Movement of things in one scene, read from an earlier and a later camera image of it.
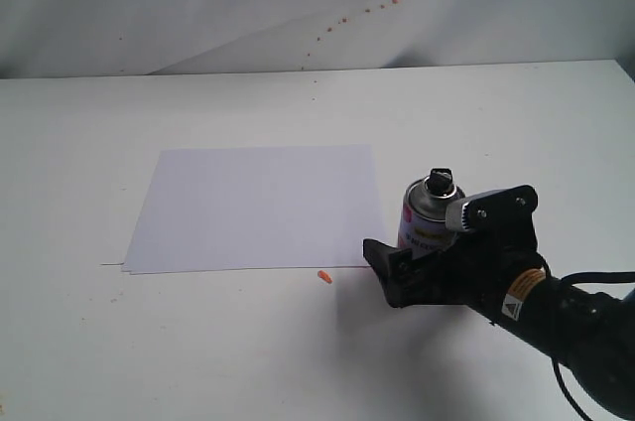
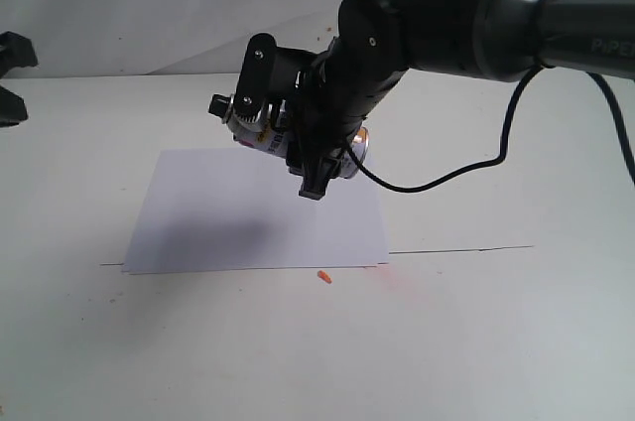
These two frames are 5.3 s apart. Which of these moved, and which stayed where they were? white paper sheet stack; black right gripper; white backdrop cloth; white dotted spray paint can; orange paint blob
Moved: white dotted spray paint can; black right gripper
Stayed: white backdrop cloth; white paper sheet stack; orange paint blob
